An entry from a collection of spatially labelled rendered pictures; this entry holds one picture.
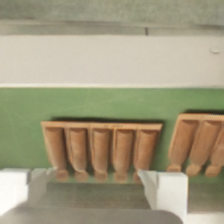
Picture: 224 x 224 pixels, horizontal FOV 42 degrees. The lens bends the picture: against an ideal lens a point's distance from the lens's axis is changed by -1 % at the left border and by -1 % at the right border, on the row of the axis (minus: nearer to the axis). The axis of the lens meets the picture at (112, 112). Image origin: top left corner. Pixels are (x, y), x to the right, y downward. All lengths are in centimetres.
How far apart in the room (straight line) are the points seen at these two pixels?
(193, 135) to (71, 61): 12
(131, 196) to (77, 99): 15
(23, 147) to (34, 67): 10
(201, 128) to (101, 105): 9
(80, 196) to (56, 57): 17
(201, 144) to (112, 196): 12
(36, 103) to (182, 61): 13
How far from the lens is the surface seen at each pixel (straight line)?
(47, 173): 16
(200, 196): 36
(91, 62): 25
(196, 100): 26
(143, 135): 26
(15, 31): 84
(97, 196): 35
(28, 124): 28
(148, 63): 25
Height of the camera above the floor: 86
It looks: 45 degrees down
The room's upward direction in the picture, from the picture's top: 176 degrees counter-clockwise
